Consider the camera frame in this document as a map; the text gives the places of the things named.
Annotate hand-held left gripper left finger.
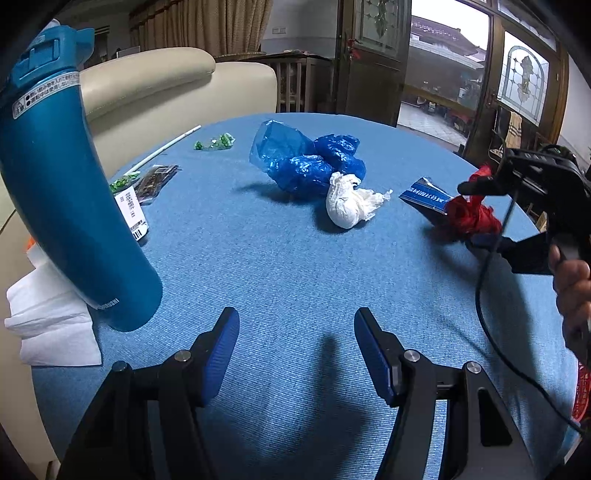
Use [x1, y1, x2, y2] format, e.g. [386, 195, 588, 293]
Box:
[58, 307, 241, 480]

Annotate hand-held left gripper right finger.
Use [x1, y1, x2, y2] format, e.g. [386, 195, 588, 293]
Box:
[354, 307, 539, 480]

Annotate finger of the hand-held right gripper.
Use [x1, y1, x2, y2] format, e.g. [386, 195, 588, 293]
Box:
[465, 231, 555, 275]
[457, 175, 513, 197]

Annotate red plastic bag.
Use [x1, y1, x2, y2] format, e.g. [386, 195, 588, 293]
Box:
[444, 164, 503, 241]

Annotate torn blue white packet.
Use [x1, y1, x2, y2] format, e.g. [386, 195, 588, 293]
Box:
[398, 176, 451, 227]

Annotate red plastic basket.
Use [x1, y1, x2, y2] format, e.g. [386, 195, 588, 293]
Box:
[570, 362, 591, 425]

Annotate blue plastic bag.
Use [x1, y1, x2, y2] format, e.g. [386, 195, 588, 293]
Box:
[249, 120, 367, 199]

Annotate person's right hand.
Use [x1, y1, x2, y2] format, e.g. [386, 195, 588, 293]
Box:
[549, 244, 591, 356]

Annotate blue tablecloth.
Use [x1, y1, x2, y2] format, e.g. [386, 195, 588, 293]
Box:
[30, 113, 585, 480]

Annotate closed wooden glass door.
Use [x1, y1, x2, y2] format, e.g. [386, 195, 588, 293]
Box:
[462, 14, 571, 160]

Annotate crumpled white tissue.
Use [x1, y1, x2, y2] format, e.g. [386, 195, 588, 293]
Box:
[325, 172, 394, 230]

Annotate open wooden glass door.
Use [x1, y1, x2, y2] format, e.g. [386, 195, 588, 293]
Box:
[335, 0, 413, 127]

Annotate orange barcode medicine box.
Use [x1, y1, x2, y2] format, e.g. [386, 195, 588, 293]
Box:
[23, 185, 149, 252]

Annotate white tissue paper stack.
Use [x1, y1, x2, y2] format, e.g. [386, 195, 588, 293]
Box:
[4, 265, 103, 367]

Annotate dark foil packet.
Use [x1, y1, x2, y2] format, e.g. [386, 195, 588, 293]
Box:
[134, 164, 180, 206]

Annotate teal thermos bottle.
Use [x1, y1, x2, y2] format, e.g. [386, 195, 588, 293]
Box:
[0, 25, 163, 333]

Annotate wooden crib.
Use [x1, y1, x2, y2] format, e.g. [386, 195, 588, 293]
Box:
[259, 50, 333, 114]

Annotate white thin stick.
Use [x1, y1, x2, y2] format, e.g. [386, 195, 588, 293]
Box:
[106, 124, 202, 185]

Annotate beige leather sofa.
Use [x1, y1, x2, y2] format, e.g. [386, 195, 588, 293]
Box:
[0, 46, 278, 241]

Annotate woven flat basket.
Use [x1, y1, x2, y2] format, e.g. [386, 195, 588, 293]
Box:
[215, 50, 269, 61]

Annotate beige curtains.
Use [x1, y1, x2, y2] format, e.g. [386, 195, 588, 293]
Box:
[129, 0, 274, 56]

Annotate black metal frame chair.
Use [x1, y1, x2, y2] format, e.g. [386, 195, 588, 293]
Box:
[489, 108, 546, 167]

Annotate black cable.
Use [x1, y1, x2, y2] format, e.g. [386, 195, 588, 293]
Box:
[475, 173, 587, 435]

